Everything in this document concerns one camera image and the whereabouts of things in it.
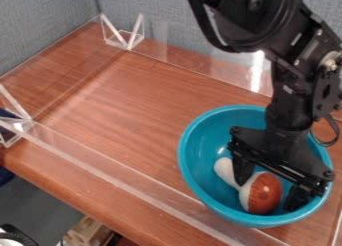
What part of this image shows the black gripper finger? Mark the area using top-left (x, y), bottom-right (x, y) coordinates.
top-left (283, 185), bottom-right (311, 212)
top-left (232, 154), bottom-right (255, 186)

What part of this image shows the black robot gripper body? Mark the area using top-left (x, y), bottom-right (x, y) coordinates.
top-left (227, 126), bottom-right (335, 196)

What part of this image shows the toy mushroom brown cap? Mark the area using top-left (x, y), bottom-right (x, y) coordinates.
top-left (213, 157), bottom-right (283, 215)

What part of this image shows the blue plastic bowl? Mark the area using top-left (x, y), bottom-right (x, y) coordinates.
top-left (177, 105), bottom-right (332, 228)

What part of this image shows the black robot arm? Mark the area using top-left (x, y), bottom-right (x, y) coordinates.
top-left (187, 0), bottom-right (342, 212)

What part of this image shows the clear acrylic back barrier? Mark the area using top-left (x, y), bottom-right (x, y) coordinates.
top-left (131, 19), bottom-right (272, 97)

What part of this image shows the clear acrylic barrier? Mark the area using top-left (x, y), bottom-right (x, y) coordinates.
top-left (4, 122), bottom-right (290, 246)
top-left (131, 19), bottom-right (272, 97)

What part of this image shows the light wooden block below table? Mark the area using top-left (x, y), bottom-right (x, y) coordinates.
top-left (57, 216), bottom-right (121, 246)

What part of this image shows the clear acrylic front barrier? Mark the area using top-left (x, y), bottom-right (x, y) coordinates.
top-left (4, 122), bottom-right (290, 246)

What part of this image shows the dark blue object at edge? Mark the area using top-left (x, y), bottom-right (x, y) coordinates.
top-left (0, 108), bottom-right (18, 187)

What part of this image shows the black white object bottom left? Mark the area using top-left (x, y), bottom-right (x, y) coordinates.
top-left (0, 224), bottom-right (38, 246)

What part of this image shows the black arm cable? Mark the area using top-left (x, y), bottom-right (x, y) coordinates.
top-left (308, 113), bottom-right (342, 148)

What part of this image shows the clear acrylic corner bracket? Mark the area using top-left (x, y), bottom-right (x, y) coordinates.
top-left (99, 14), bottom-right (144, 51)

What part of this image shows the clear acrylic left bracket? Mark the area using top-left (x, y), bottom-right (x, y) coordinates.
top-left (0, 84), bottom-right (33, 148)

